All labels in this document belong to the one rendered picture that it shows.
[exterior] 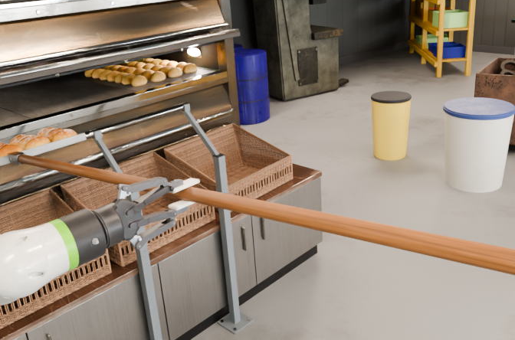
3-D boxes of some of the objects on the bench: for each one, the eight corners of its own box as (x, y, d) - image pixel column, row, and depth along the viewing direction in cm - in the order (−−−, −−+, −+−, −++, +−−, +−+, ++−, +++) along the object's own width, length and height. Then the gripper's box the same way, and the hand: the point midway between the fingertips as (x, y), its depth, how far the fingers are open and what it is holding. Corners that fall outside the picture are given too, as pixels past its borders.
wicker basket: (68, 235, 259) (57, 184, 249) (160, 195, 296) (153, 150, 287) (122, 269, 226) (111, 212, 217) (218, 219, 264) (212, 168, 254)
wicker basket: (-64, 292, 219) (-83, 233, 210) (62, 238, 256) (50, 187, 247) (-23, 343, 187) (-44, 277, 177) (114, 272, 224) (103, 215, 214)
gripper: (76, 187, 96) (179, 151, 111) (96, 266, 100) (193, 220, 115) (95, 192, 90) (201, 153, 106) (115, 275, 94) (214, 226, 110)
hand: (184, 193), depth 108 cm, fingers closed on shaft, 3 cm apart
